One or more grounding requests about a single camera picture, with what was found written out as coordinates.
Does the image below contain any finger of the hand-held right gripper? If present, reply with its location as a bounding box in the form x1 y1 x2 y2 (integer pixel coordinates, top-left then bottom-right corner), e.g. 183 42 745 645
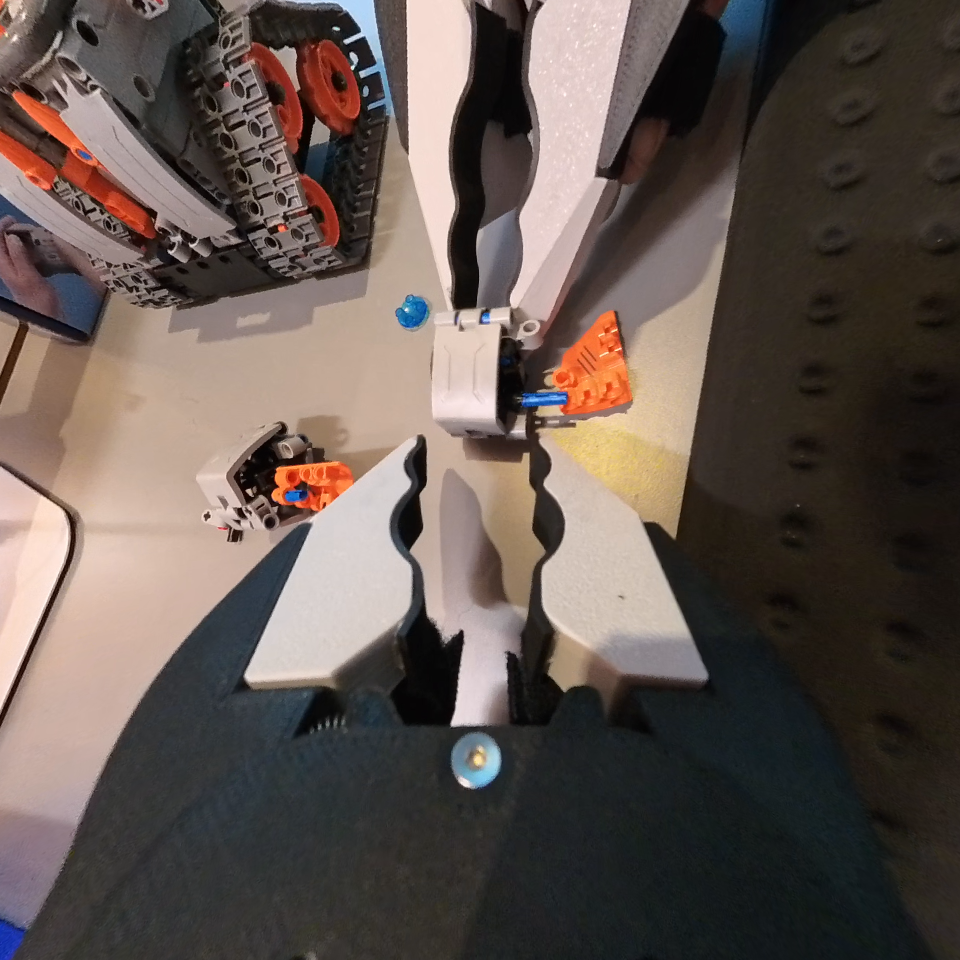
403 0 496 310
480 0 695 335

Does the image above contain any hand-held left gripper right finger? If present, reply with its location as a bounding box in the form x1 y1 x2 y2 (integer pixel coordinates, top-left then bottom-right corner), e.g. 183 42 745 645
523 437 711 695

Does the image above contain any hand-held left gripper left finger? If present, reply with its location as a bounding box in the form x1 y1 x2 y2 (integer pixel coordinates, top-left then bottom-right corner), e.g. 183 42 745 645
243 433 430 695

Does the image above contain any grey block module orange part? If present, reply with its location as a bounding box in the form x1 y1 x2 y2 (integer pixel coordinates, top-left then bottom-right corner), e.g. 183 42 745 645
196 421 355 543

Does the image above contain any grey block module blue pin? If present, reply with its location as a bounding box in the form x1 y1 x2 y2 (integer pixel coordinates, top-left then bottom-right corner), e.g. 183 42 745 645
431 306 573 444

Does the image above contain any person's right hand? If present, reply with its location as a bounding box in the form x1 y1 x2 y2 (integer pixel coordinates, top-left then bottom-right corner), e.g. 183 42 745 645
626 120 669 185

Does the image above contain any orange wedge block plate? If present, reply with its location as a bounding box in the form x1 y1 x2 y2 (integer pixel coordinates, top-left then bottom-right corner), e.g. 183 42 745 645
553 311 636 415

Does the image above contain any grey orange tracked toy robot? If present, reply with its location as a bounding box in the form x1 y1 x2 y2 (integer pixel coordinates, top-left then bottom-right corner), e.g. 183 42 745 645
0 0 391 310

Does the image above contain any blue robot kit box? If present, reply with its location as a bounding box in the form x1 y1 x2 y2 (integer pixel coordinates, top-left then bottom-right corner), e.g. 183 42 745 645
0 213 110 346

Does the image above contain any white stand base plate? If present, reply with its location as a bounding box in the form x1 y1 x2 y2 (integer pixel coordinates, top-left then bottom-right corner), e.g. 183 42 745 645
0 461 81 729

